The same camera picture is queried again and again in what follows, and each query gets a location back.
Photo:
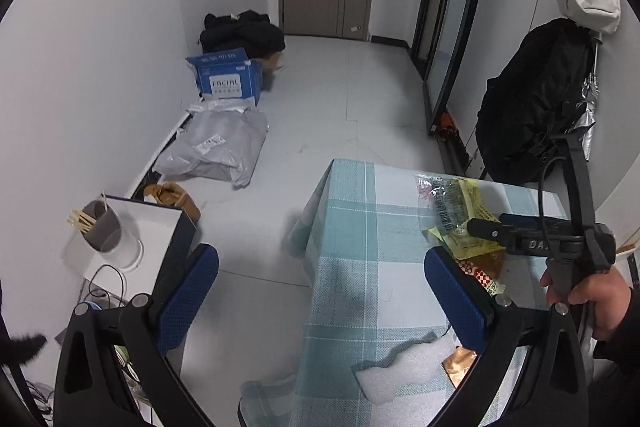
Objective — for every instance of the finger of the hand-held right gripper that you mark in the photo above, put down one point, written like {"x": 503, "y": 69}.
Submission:
{"x": 487, "y": 229}

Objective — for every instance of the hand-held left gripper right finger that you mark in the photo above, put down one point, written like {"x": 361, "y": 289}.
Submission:
{"x": 455, "y": 302}

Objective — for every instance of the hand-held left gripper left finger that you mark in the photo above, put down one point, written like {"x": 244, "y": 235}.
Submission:
{"x": 190, "y": 297}

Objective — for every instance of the yellow packet with clear window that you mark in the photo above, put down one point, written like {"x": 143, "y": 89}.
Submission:
{"x": 470, "y": 199}

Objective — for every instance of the red white chequered packet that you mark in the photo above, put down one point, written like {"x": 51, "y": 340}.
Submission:
{"x": 482, "y": 279}

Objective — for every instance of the person's right forearm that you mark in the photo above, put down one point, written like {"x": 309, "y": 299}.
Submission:
{"x": 622, "y": 357}

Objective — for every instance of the person's right hand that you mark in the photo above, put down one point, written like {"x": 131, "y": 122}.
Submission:
{"x": 607, "y": 302}

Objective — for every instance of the orange brown packet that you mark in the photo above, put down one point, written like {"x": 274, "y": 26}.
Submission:
{"x": 457, "y": 364}

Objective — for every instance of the navy box with white top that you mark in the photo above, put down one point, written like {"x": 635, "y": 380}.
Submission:
{"x": 155, "y": 227}

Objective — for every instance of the round white green roll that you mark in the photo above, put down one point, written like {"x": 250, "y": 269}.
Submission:
{"x": 123, "y": 355}

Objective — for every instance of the white foam sheet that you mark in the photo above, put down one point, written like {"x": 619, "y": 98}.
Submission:
{"x": 400, "y": 372}

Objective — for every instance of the brown paper bag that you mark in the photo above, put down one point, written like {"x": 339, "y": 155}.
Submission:
{"x": 175, "y": 202}

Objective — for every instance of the grey white cup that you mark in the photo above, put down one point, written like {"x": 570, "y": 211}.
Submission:
{"x": 110, "y": 237}

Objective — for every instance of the small blue round object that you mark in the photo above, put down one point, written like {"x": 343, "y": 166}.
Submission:
{"x": 87, "y": 307}

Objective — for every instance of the teal white checked tablecloth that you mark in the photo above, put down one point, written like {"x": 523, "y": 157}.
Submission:
{"x": 360, "y": 257}

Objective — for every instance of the orange tool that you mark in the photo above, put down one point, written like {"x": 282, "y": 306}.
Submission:
{"x": 445, "y": 123}

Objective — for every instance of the silver folded umbrella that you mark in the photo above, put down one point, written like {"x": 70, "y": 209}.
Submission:
{"x": 587, "y": 122}

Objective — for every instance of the black backpack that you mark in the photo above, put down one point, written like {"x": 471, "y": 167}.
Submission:
{"x": 535, "y": 107}

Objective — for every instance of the wooden chopsticks bundle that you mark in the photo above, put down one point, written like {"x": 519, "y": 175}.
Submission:
{"x": 80, "y": 219}

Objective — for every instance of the grey plastic mailer bag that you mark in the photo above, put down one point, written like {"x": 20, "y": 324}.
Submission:
{"x": 215, "y": 142}

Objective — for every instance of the black furry trim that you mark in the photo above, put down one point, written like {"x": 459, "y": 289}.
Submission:
{"x": 22, "y": 347}

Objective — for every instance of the black framed glass sliding door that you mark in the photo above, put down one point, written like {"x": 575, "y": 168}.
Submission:
{"x": 450, "y": 32}

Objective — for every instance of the blue cardboard box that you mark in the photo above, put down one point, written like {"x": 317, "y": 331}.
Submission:
{"x": 225, "y": 79}

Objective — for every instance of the brown cardboard box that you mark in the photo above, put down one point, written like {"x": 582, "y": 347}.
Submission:
{"x": 272, "y": 63}

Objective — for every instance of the pile of black clothes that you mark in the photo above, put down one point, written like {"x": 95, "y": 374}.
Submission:
{"x": 240, "y": 37}

